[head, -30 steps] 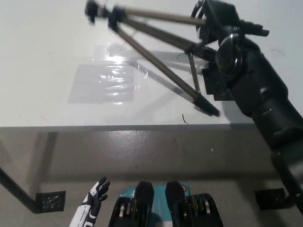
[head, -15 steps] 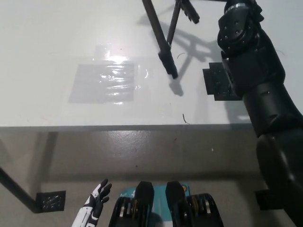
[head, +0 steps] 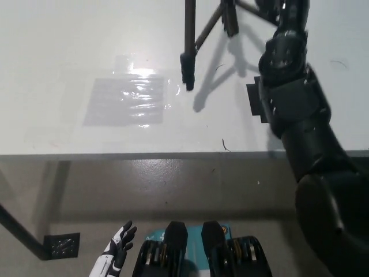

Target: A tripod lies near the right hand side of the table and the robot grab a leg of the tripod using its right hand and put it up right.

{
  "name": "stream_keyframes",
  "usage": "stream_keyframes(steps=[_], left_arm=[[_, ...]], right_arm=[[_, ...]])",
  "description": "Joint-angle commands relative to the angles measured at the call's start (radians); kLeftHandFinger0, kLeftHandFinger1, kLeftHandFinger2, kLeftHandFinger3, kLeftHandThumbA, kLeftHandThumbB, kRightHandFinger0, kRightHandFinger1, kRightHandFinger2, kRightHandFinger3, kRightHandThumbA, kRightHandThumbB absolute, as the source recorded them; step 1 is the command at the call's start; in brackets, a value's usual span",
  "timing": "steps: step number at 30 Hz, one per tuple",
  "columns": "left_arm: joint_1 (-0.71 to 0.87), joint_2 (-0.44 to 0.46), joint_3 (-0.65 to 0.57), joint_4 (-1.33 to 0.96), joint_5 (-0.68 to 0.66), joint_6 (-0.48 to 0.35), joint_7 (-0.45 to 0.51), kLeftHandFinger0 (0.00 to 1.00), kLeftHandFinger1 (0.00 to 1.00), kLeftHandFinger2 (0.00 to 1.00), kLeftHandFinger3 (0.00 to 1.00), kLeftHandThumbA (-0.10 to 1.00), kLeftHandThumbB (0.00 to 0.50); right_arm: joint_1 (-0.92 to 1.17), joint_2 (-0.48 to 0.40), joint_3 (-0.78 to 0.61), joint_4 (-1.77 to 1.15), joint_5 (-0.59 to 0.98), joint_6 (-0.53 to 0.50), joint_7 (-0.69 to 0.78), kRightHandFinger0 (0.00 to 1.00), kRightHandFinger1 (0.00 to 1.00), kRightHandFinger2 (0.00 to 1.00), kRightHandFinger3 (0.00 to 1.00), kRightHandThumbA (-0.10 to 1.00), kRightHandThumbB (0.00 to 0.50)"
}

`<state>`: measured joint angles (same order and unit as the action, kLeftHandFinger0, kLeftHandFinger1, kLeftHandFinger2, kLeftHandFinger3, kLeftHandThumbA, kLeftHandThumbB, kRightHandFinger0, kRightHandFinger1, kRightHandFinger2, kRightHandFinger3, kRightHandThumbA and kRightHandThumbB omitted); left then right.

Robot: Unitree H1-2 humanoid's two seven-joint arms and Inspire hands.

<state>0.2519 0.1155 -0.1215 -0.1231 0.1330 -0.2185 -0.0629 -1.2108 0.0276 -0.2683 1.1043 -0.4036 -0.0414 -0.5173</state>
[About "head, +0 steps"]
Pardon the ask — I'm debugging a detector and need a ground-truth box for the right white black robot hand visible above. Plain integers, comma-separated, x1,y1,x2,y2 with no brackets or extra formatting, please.
255,0,287,11

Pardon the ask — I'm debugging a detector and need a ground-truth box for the black table leg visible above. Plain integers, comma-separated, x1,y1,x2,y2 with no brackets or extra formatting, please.
0,203,49,261

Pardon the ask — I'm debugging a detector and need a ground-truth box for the bronze and black camera tripod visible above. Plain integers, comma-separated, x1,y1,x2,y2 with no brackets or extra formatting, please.
179,0,278,92

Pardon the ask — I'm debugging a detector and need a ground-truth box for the black tape patch on table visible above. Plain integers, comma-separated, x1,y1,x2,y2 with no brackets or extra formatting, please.
246,76,273,125

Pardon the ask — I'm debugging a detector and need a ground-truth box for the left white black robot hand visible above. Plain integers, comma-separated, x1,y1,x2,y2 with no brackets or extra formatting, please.
88,220,138,277

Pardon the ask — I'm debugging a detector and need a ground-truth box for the clear tape patch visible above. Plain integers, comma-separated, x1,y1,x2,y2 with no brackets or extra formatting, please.
81,54,171,128

